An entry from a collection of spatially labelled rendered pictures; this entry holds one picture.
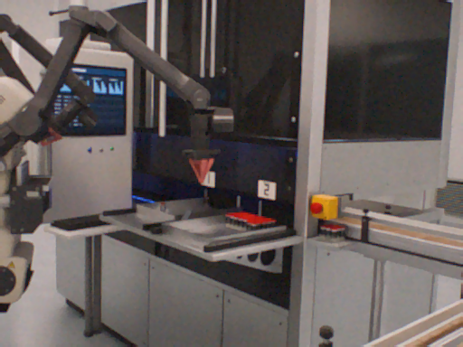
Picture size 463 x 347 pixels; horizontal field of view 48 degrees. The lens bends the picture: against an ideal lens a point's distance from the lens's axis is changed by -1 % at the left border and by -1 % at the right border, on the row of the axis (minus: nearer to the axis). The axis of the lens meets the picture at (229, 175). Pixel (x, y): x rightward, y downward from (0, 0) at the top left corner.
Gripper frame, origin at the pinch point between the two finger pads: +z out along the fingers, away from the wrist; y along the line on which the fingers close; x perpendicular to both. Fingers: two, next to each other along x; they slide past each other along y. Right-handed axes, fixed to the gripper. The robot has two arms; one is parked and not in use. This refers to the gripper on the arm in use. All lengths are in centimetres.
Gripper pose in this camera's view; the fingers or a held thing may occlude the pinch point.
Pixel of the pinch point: (201, 180)
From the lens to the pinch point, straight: 162.0
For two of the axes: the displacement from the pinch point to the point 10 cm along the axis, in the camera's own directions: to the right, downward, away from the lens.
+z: 0.1, 9.9, 1.2
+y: 7.5, -0.8, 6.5
